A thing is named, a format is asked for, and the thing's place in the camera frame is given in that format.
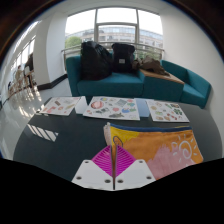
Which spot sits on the black plastic bag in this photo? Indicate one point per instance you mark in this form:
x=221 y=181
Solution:
x=95 y=61

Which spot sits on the person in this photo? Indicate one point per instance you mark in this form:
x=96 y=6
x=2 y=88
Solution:
x=19 y=75
x=30 y=65

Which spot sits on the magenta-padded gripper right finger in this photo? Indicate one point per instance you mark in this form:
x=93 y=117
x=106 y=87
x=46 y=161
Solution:
x=135 y=175

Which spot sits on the teal sectional sofa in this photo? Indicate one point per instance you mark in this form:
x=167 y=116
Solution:
x=113 y=85

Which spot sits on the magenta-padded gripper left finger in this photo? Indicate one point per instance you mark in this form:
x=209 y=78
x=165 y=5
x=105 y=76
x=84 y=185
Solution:
x=93 y=175

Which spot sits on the brown jacket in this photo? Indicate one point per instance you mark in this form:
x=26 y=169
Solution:
x=151 y=65

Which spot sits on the orange pink yellow printed towel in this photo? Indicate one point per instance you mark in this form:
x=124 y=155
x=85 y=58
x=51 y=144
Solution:
x=160 y=150

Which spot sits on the black backpack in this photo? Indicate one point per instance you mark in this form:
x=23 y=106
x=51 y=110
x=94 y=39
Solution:
x=123 y=56

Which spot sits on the wooden sofa table top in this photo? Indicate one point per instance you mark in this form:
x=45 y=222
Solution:
x=165 y=77

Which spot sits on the sticker sheet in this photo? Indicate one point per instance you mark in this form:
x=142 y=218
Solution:
x=166 y=111
x=60 y=106
x=111 y=108

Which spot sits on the metal window railing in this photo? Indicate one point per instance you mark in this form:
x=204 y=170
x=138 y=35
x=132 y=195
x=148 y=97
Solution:
x=71 y=50

